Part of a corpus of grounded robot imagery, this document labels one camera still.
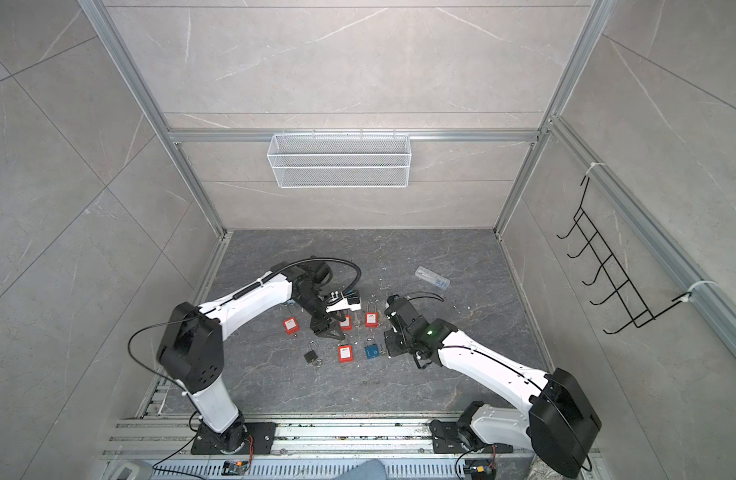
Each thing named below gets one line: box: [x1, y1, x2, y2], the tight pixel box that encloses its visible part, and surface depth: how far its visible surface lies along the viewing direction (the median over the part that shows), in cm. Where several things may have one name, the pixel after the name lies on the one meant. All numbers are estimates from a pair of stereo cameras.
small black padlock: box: [303, 340, 319, 364], surface depth 90 cm
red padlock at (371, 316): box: [365, 301, 379, 328], surface depth 95 cm
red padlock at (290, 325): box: [282, 305, 300, 335], surface depth 94 cm
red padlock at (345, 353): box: [337, 344, 354, 363], surface depth 88 cm
